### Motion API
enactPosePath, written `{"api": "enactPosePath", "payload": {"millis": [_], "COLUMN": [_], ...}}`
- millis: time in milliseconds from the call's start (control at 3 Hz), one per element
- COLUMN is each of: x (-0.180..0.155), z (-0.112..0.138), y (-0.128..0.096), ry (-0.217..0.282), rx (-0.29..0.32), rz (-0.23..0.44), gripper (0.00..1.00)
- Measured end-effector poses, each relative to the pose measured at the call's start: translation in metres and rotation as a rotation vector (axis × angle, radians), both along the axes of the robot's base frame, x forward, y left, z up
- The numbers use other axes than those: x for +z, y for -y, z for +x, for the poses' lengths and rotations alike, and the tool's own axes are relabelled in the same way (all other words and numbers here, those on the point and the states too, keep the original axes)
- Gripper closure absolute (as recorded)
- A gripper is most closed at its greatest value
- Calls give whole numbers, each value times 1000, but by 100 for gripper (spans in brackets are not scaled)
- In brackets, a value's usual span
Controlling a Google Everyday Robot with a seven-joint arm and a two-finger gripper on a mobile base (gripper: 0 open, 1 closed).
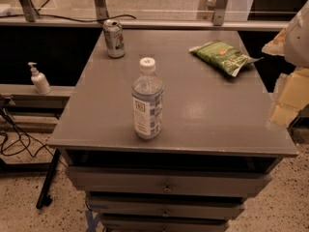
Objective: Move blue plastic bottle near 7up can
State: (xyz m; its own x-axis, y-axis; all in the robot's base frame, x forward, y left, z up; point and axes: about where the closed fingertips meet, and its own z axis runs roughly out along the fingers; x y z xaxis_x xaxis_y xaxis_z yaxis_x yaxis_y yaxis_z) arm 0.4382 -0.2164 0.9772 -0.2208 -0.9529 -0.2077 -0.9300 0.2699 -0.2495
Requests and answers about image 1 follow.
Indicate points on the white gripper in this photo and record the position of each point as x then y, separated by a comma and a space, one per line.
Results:
298, 43

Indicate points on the blue plastic water bottle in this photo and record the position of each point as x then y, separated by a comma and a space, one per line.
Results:
147, 97

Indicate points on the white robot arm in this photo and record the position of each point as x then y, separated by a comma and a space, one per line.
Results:
296, 47

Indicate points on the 7up soda can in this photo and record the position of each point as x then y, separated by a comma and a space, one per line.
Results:
113, 33

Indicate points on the white pump soap bottle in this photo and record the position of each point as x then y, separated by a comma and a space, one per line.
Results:
39, 80

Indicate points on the green chip bag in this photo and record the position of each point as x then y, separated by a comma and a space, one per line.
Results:
223, 56

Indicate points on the grey drawer cabinet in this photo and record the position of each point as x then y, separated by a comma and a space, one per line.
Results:
215, 150

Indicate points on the black metal stand leg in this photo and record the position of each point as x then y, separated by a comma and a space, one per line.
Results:
44, 198

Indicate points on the metal window frame rail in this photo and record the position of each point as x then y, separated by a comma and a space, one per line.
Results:
250, 14

